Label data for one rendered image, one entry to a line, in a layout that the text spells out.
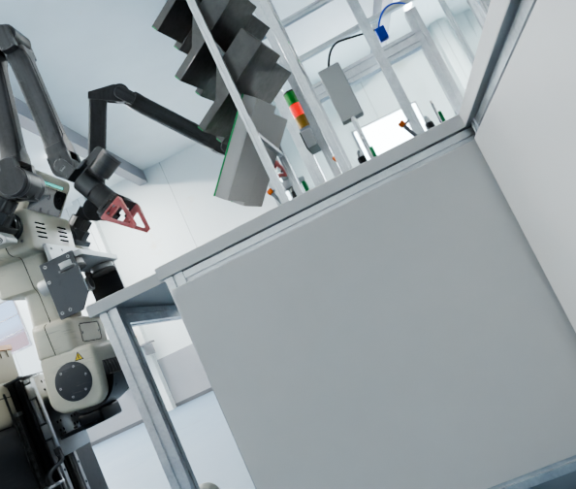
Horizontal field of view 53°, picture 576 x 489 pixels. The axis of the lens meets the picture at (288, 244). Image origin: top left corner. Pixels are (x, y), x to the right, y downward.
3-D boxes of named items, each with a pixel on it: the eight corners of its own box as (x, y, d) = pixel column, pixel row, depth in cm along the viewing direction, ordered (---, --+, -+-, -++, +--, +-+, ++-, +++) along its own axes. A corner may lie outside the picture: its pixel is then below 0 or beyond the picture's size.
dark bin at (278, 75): (221, 143, 172) (204, 128, 174) (240, 147, 184) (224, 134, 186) (275, 62, 165) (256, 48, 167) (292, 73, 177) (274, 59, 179)
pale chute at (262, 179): (243, 206, 170) (230, 201, 171) (262, 207, 182) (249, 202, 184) (271, 112, 165) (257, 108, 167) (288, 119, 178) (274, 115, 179)
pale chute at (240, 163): (227, 201, 155) (212, 195, 157) (248, 202, 168) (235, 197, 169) (257, 97, 151) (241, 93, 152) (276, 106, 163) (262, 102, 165)
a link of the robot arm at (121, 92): (111, 100, 195) (111, 96, 185) (117, 84, 195) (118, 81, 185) (225, 158, 209) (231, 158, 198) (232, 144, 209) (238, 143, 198)
